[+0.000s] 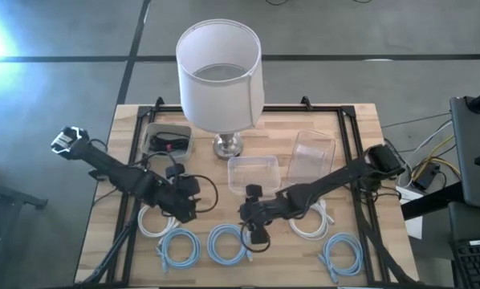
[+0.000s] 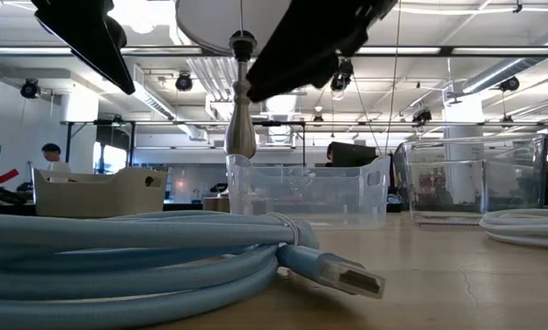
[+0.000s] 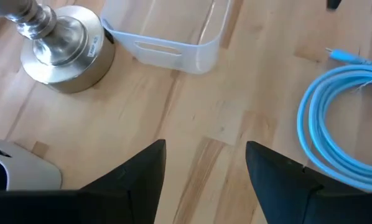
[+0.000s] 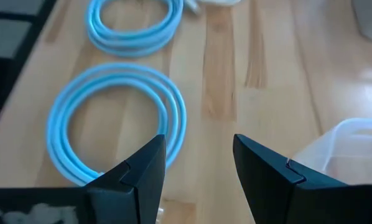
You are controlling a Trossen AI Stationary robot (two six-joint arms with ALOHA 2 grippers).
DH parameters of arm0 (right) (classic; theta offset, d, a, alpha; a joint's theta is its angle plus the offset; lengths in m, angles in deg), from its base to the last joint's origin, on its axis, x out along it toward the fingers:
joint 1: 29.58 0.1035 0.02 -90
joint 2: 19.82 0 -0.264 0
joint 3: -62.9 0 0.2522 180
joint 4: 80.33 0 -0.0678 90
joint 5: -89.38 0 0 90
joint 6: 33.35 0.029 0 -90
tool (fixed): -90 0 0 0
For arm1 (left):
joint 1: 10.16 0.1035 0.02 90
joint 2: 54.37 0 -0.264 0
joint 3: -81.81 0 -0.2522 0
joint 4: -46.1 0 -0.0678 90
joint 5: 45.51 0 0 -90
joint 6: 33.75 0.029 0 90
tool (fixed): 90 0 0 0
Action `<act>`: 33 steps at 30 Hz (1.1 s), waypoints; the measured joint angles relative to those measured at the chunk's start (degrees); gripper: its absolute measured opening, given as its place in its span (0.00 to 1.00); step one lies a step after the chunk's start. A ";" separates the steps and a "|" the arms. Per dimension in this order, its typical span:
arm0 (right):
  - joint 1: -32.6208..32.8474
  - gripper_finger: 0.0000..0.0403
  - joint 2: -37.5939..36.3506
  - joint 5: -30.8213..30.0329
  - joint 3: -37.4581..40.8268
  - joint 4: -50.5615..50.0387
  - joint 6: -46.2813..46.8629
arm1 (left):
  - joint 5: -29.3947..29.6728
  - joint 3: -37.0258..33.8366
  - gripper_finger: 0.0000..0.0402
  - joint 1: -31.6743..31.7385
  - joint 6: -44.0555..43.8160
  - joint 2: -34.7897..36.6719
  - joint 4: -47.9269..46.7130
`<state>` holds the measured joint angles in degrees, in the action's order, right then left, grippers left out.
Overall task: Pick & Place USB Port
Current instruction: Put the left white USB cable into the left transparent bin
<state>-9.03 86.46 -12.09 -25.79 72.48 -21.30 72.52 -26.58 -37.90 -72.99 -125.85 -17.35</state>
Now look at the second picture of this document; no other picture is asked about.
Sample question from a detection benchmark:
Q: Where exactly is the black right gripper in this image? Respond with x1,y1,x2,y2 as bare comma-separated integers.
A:
246,0,399,103

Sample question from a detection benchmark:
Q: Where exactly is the light blue cable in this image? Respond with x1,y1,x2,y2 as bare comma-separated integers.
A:
0,209,388,330

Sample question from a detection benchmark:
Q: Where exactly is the clear glass container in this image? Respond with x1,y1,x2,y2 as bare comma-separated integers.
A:
392,133,548,226

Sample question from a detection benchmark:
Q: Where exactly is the white cable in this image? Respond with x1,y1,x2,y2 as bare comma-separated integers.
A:
478,208,548,251

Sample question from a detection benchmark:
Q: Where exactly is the black ceiling spotlight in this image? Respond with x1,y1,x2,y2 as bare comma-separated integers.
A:
331,57,356,93
499,75,521,93
411,107,433,124
19,77,41,100
174,71,194,93

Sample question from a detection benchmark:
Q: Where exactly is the table lamp with silver stem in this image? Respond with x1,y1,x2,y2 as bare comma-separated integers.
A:
175,0,302,213

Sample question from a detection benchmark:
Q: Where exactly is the black computer monitor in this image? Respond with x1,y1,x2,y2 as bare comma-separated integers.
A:
331,141,378,169

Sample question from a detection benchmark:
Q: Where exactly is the clear plastic bin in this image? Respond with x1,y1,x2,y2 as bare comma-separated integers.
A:
225,153,392,230

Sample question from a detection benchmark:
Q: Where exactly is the white round column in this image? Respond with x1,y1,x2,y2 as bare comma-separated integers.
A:
443,93,486,205

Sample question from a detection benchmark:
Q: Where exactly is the white plastic bin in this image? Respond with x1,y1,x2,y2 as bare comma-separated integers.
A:
30,165,169,219

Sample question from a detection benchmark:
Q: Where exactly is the black metal workstation frame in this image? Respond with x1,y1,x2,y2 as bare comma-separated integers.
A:
60,119,307,169

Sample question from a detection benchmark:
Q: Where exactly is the red handled tool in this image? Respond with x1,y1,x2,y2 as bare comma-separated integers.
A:
0,168,21,189

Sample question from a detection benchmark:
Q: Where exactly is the silver ventilation duct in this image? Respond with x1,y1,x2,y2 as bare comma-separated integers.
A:
461,22,548,95

